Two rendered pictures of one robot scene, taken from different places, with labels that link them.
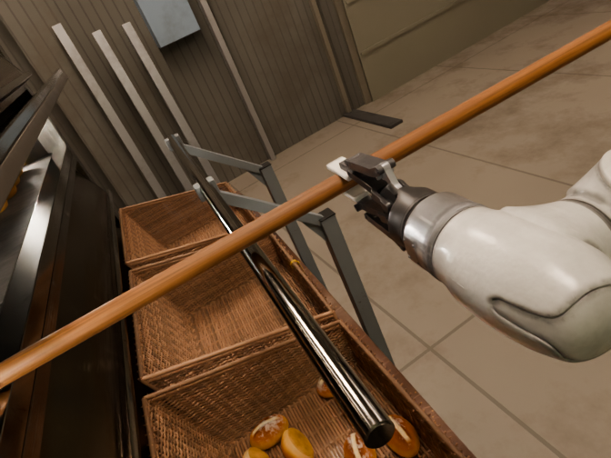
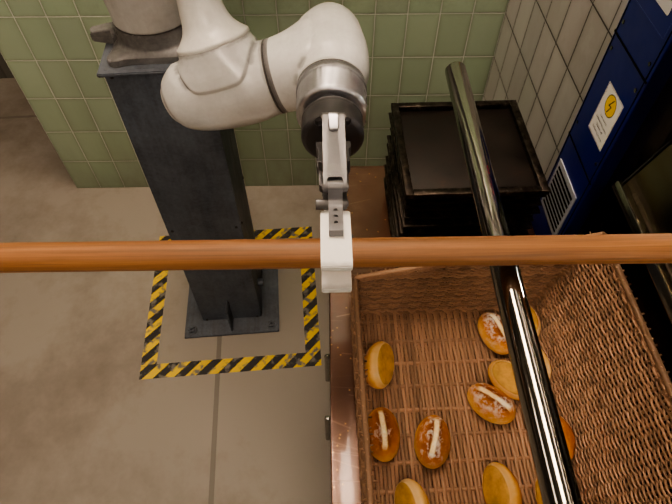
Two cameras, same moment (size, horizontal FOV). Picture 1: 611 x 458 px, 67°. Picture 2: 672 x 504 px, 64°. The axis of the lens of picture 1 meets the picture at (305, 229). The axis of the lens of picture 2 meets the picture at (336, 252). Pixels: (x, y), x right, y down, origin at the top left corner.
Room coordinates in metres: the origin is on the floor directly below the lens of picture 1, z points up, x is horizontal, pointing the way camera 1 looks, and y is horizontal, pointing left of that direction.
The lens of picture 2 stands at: (0.94, -0.03, 1.63)
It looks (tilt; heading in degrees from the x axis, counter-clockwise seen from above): 53 degrees down; 191
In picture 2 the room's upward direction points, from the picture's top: straight up
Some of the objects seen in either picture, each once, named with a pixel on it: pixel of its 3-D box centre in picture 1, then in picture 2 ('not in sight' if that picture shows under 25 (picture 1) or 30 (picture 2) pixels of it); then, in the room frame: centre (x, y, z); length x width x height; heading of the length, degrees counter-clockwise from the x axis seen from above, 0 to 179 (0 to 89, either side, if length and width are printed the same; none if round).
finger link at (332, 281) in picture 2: (352, 189); (336, 262); (0.63, -0.09, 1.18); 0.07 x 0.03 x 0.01; 12
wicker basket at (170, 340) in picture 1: (229, 306); not in sight; (1.13, 0.30, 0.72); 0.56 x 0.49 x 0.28; 11
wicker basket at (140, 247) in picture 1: (192, 230); not in sight; (1.73, 0.42, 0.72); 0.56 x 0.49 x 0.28; 11
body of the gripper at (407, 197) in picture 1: (408, 213); (332, 144); (0.47, -0.12, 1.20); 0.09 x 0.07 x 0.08; 12
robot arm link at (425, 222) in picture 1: (447, 235); (331, 104); (0.40, -0.14, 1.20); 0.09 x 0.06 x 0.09; 102
